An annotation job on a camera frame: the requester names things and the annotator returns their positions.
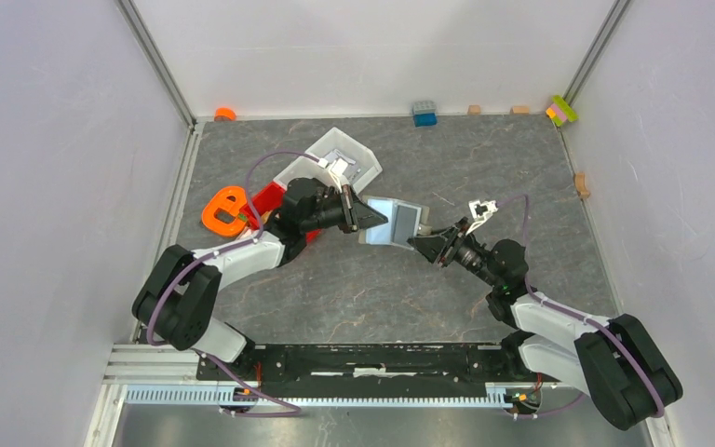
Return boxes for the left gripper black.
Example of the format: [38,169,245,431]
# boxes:
[302,184,387,234]

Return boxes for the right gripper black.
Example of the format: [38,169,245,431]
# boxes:
[406,217,502,289]

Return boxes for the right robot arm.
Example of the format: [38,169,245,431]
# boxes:
[408,219,684,430]

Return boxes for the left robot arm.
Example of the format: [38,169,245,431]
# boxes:
[131,178,388,380]

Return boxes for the silver card in bin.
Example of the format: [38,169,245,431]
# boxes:
[323,148,357,165]

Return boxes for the white plastic bin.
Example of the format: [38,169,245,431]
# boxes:
[273,128,383,194]

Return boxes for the red plastic bin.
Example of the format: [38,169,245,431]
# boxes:
[240,182,323,243]

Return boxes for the blue toy brick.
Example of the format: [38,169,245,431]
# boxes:
[411,100,438,128]

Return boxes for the orange tape dispenser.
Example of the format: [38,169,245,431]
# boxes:
[201,185,247,237]

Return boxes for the curved wooden piece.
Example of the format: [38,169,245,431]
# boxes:
[573,172,591,200]

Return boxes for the flat wooden block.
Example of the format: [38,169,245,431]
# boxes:
[510,105,530,115]

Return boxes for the orange round piece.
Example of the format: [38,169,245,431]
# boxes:
[213,107,236,122]

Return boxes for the green pink toy bricks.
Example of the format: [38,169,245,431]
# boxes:
[545,95,579,128]

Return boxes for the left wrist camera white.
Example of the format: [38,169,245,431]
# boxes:
[317,157,353,190]

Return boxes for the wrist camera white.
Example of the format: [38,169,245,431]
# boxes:
[465,200,498,235]
[317,157,353,190]

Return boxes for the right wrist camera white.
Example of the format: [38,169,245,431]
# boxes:
[465,200,498,235]

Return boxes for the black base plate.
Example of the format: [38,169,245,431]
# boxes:
[228,343,546,399]

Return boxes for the slotted cable duct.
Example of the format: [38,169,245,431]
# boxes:
[124,386,510,409]

